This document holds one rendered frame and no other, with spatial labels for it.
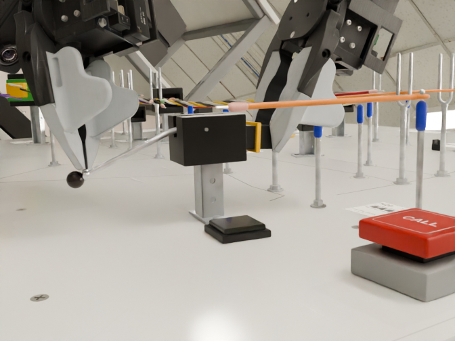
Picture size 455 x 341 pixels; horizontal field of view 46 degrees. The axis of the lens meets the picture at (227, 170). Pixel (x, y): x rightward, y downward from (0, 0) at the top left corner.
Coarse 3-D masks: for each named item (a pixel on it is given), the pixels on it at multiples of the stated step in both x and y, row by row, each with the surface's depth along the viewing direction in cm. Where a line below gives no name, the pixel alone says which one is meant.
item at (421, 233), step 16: (416, 208) 34; (368, 224) 31; (384, 224) 31; (400, 224) 31; (416, 224) 31; (432, 224) 30; (448, 224) 30; (368, 240) 32; (384, 240) 30; (400, 240) 30; (416, 240) 29; (432, 240) 28; (448, 240) 29; (416, 256) 30; (432, 256) 28
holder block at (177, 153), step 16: (224, 112) 48; (192, 128) 43; (208, 128) 44; (224, 128) 44; (240, 128) 45; (176, 144) 45; (192, 144) 44; (208, 144) 44; (224, 144) 45; (240, 144) 45; (176, 160) 46; (192, 160) 44; (208, 160) 44; (224, 160) 45; (240, 160) 45
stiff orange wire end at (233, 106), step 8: (376, 96) 37; (384, 96) 37; (392, 96) 38; (400, 96) 38; (408, 96) 38; (416, 96) 39; (424, 96) 38; (232, 104) 32; (240, 104) 32; (248, 104) 32; (256, 104) 32; (264, 104) 33; (272, 104) 33; (280, 104) 33; (288, 104) 34; (296, 104) 34; (304, 104) 34; (312, 104) 34; (320, 104) 35; (328, 104) 35
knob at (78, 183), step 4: (72, 172) 42; (76, 172) 42; (80, 172) 43; (68, 176) 42; (72, 176) 42; (76, 176) 42; (80, 176) 42; (68, 180) 42; (72, 180) 42; (76, 180) 42; (80, 180) 42; (84, 180) 43; (68, 184) 42; (72, 184) 42; (76, 184) 42; (80, 184) 42; (76, 188) 42
